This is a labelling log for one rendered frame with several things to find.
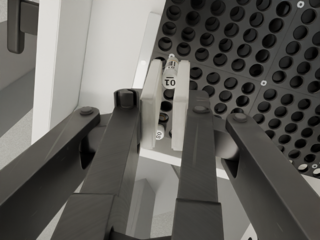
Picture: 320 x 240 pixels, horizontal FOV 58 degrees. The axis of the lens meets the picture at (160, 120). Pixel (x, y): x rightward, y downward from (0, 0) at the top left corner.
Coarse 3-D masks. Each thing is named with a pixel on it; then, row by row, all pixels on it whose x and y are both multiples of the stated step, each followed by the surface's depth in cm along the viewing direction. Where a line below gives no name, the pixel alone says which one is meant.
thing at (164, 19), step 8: (168, 0) 25; (184, 0) 25; (168, 8) 25; (184, 8) 25; (168, 16) 26; (160, 24) 26; (176, 24) 26; (160, 32) 26; (176, 32) 26; (160, 48) 27; (168, 48) 28; (152, 56) 28; (160, 56) 28; (168, 56) 27
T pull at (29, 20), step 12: (12, 0) 25; (24, 0) 25; (12, 12) 26; (24, 12) 26; (36, 12) 25; (12, 24) 26; (24, 24) 26; (36, 24) 26; (12, 36) 27; (24, 36) 28; (12, 48) 27
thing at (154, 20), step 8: (152, 16) 31; (160, 16) 31; (152, 24) 31; (144, 32) 32; (152, 32) 32; (144, 40) 32; (152, 40) 32; (144, 48) 32; (152, 48) 32; (144, 56) 33; (144, 64) 33; (136, 72) 34; (144, 72) 34; (136, 80) 34; (144, 80) 34
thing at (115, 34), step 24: (96, 0) 32; (120, 0) 32; (144, 0) 31; (96, 24) 33; (120, 24) 33; (144, 24) 32; (96, 48) 34; (120, 48) 34; (96, 72) 36; (120, 72) 35; (96, 96) 37; (168, 144) 35; (216, 168) 34
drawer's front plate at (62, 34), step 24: (48, 0) 23; (72, 0) 26; (48, 24) 24; (72, 24) 28; (48, 48) 25; (72, 48) 29; (48, 72) 26; (72, 72) 32; (48, 96) 27; (72, 96) 34; (48, 120) 29
